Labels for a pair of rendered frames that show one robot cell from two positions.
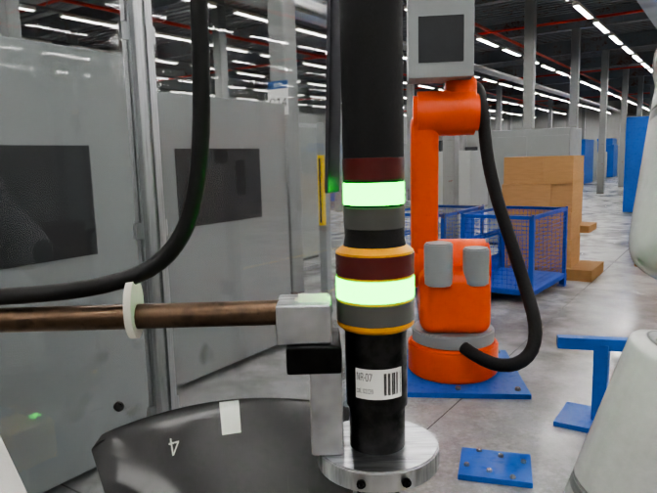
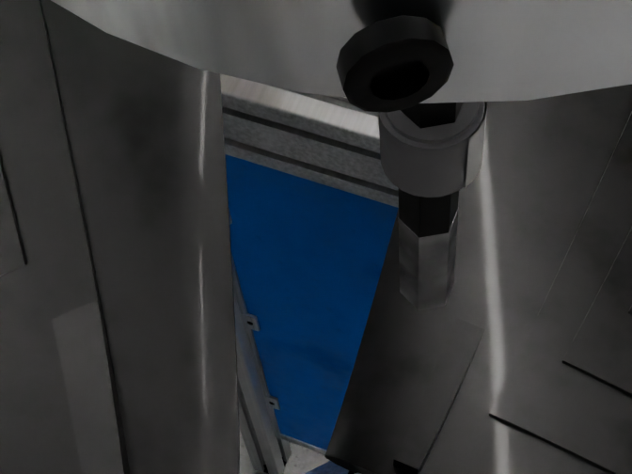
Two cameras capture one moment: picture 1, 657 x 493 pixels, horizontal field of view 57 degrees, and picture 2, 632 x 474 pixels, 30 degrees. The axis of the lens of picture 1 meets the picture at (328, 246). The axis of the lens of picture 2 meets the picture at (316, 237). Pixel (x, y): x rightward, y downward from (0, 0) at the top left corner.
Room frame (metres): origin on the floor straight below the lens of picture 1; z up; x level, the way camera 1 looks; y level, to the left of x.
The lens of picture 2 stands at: (0.26, -0.01, 1.49)
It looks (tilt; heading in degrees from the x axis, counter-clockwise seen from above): 60 degrees down; 355
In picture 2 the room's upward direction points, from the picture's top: 8 degrees counter-clockwise
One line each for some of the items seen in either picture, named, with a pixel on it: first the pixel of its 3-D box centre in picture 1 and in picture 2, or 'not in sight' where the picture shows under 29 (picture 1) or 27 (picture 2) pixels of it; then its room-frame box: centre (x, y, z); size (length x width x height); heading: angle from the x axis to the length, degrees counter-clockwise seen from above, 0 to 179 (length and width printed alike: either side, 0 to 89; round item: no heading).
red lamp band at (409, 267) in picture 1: (374, 261); not in sight; (0.33, -0.03, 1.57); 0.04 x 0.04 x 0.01
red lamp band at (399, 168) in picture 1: (372, 168); not in sight; (0.33, -0.03, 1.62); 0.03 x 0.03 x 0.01
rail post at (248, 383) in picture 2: not in sight; (233, 334); (0.81, 0.04, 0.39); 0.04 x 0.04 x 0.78; 56
